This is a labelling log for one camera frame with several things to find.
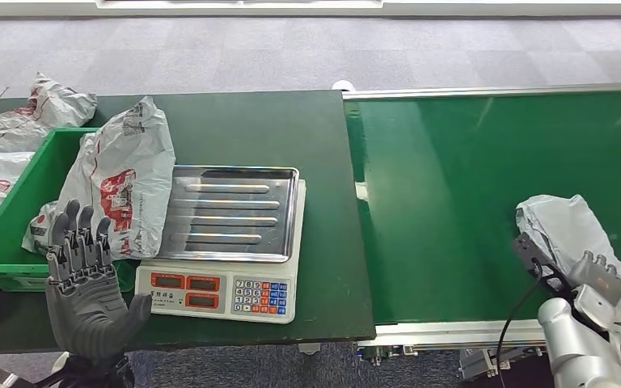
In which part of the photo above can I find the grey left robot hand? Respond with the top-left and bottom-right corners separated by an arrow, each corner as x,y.
44,199 -> 154,361

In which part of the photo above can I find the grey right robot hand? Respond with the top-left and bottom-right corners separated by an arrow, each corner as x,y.
567,250 -> 621,333

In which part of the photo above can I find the plain grey plastic package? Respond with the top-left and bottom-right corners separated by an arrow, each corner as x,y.
514,194 -> 621,344

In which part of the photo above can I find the small white package red dot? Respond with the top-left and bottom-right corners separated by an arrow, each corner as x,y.
21,200 -> 62,255

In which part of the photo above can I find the green conveyor belt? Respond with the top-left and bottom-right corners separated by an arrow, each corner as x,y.
342,82 -> 621,382

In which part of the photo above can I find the crumpled grey white package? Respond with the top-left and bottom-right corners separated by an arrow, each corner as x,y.
0,72 -> 99,154

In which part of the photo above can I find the green plastic bin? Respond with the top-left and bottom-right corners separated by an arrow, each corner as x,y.
0,126 -> 136,293

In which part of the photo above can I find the white electronic scale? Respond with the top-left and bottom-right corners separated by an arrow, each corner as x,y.
134,164 -> 307,326

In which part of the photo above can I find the steel scale tray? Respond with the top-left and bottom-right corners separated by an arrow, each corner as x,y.
156,164 -> 301,264

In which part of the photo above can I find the black cable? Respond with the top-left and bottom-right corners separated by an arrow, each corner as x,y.
495,259 -> 544,388

